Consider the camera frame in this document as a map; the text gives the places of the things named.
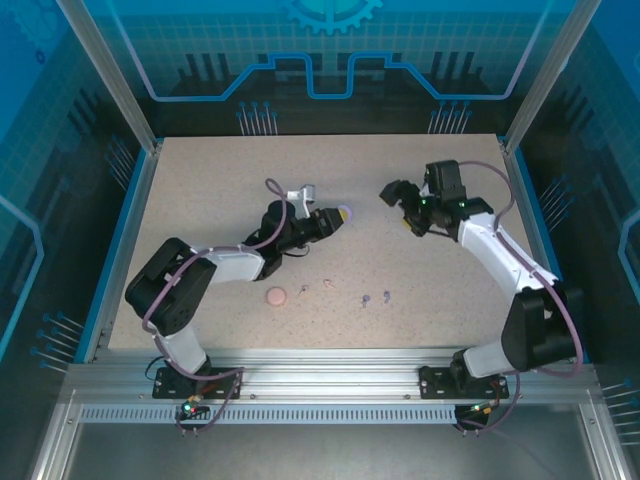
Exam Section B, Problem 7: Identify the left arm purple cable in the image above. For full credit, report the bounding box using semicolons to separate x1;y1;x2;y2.
142;177;297;381

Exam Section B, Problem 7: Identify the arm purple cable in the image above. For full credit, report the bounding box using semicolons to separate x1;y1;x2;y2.
142;177;297;381
457;159;586;376

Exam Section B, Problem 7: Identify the aluminium table side rail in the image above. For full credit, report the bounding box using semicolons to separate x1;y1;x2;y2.
84;139;164;364

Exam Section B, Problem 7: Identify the slotted grey cable duct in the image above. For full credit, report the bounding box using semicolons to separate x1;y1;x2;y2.
78;403;460;425

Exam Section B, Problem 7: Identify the aluminium frame post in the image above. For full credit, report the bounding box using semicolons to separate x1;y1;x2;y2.
54;0;164;154
502;0;601;154

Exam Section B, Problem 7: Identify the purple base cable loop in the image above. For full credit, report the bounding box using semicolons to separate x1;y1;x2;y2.
452;372;524;439
173;367;246;439

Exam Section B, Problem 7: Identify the short aluminium frame rail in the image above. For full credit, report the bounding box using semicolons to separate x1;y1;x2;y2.
29;389;84;480
577;389;632;480

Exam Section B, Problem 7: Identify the grey metal bottom plate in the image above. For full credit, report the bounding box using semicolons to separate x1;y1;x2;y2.
64;422;601;480

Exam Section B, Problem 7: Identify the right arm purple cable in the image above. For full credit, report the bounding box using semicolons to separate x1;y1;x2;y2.
457;159;586;376

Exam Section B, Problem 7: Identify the long aluminium base rail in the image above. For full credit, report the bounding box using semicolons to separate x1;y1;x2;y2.
64;347;599;404

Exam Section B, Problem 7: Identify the blue table edge strip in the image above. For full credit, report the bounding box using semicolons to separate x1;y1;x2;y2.
74;149;151;364
517;149;564;301

